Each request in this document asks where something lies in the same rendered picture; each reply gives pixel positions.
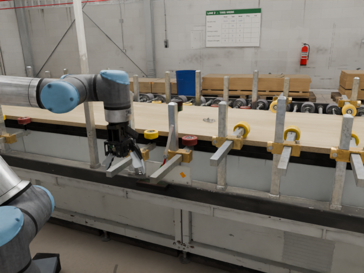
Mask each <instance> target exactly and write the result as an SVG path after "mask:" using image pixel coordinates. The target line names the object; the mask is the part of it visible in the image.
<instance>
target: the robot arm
mask: <svg viewBox="0 0 364 273"><path fill-rule="evenodd" d="M129 84H130V82H129V78H128V74H127V73H126V72H125V71H120V70H102V71H100V74H80V75H73V74H67V75H63V76H61V78H60V79H49V78H40V79H38V78H30V77H18V76H4V75H0V105H6V106H20V107H34V108H40V109H47V110H49V111H50V112H53V113H56V114H62V113H68V112H70V111H72V110H73V109H74V108H75V107H77V106H78V105H80V104H82V103H84V102H98V101H100V102H101V101H103V106H104V113H105V121H107V122H108V125H107V136H108V140H106V141H104V148H105V156H106V159H105V160H104V161H103V162H102V164H106V170H108V169H109V168H110V166H111V165H112V161H113V160H114V157H115V156H116V157H117V158H121V157H123V158H124V157H126V156H128V153H129V151H130V150H131V152H130V156H131V158H132V166H133V167H134V168H140V171H141V173H142V174H145V168H144V161H143V157H142V154H141V150H140V148H139V146H138V145H137V144H136V143H135V141H134V139H138V135H139V133H138V132H136V131H135V130H134V129H132V128H130V127H129V126H128V125H129V121H130V120H131V118H132V111H131V99H130V90H129ZM106 145H107V148H108V151H107V152H106ZM54 206H55V202H54V198H53V196H52V195H51V194H50V192H49V191H48V190H47V189H46V188H44V187H42V186H38V185H37V186H35V185H32V184H31V182H30V181H26V180H20V178H19V177H18V176H17V174H16V173H15V172H14V171H13V170H12V169H11V167H10V166H9V165H8V164H7V163H6V162H5V160H4V159H3V158H2V157H1V156H0V273H41V271H40V269H39V267H38V266H37V265H36V264H35V262H34V261H33V260H32V259H31V254H30V249H29V244H30V243H31V241H32V240H33V239H34V238H35V236H36V235H37V234H38V232H39V231H40V229H41V228H42V227H43V226H44V224H45V223H46V222H47V221H48V220H49V218H50V216H51V214H52V212H53V210H54Z"/></svg>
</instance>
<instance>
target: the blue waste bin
mask: <svg viewBox="0 0 364 273"><path fill-rule="evenodd" d="M175 73H176V81H177V94H178V95H183V96H196V70H178V71H175Z"/></svg>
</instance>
